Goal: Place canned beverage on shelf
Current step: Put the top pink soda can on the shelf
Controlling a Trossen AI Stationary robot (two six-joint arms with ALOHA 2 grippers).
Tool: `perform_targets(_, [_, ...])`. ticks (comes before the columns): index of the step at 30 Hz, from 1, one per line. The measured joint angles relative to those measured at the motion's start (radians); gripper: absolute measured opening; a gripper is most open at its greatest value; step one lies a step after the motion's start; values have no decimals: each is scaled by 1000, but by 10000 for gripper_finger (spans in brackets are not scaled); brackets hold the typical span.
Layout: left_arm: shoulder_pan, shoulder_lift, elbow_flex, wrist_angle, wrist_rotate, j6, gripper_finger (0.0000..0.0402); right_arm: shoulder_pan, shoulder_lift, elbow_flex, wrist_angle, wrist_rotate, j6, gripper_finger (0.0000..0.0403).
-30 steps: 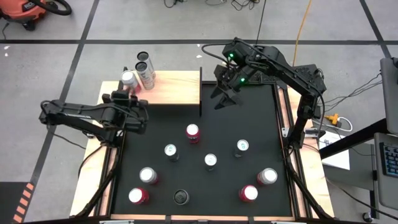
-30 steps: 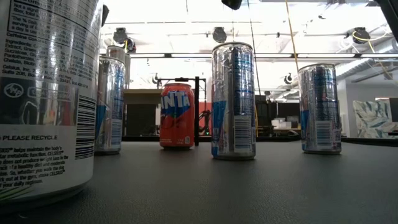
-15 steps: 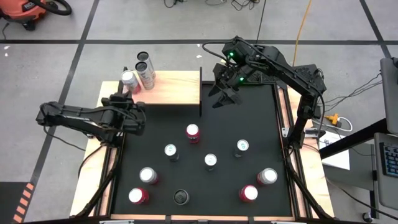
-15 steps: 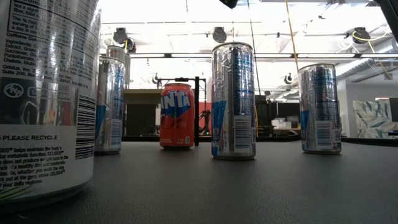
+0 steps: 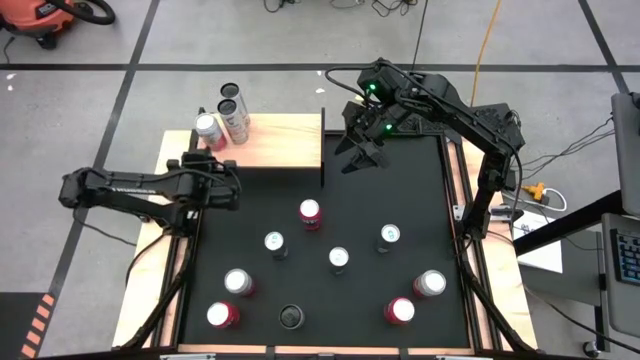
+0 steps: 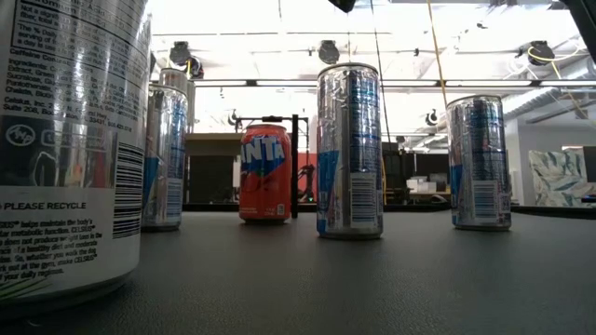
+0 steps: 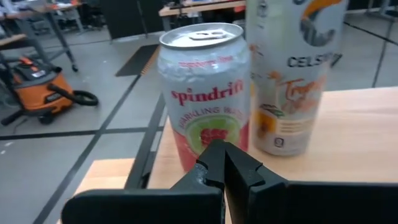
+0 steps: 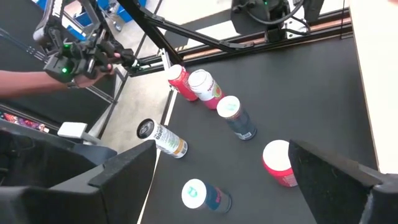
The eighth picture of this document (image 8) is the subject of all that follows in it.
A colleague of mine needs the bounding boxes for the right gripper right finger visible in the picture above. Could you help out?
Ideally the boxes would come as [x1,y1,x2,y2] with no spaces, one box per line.
[287,138,398,224]

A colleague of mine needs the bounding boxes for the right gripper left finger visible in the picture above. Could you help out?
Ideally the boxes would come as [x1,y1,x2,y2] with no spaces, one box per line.
[0,139,158,224]

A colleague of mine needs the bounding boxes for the person's forearm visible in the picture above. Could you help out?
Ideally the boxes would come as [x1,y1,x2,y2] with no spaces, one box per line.
[0,70,74,100]

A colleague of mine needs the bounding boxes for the wooden shelf board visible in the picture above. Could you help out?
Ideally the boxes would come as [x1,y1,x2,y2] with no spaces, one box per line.
[348,0,398,175]

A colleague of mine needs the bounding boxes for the white Celsius can black lid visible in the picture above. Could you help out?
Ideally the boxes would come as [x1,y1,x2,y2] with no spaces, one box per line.
[136,118,189,159]

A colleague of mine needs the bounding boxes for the red Fanta can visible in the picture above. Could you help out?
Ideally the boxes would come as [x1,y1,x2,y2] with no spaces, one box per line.
[262,139,299,188]

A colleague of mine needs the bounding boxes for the small white box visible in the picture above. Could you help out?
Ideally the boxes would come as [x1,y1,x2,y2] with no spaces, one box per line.
[57,121,88,139]

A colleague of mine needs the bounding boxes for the silver blue Red Bull can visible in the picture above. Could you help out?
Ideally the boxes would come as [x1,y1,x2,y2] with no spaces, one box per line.
[181,178,233,215]
[216,95,258,141]

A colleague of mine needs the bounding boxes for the black operator desk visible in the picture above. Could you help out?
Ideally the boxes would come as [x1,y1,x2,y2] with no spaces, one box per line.
[0,0,125,141]

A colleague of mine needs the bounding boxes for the person's hand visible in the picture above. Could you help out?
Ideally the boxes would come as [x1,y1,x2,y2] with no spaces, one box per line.
[73,52,122,89]

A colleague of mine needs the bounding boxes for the red soda can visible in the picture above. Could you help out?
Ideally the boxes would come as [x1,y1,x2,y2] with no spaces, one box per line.
[166,64,200,103]

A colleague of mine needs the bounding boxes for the silver can lower left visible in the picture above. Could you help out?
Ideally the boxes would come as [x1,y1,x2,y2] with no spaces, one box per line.
[188,68,226,110]

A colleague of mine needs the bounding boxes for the blue storage bin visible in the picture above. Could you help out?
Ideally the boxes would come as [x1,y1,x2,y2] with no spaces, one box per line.
[73,11,94,29]
[116,2,134,24]

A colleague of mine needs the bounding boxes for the silver metal bracket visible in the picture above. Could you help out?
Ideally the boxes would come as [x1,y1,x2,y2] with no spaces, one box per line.
[159,48,175,74]

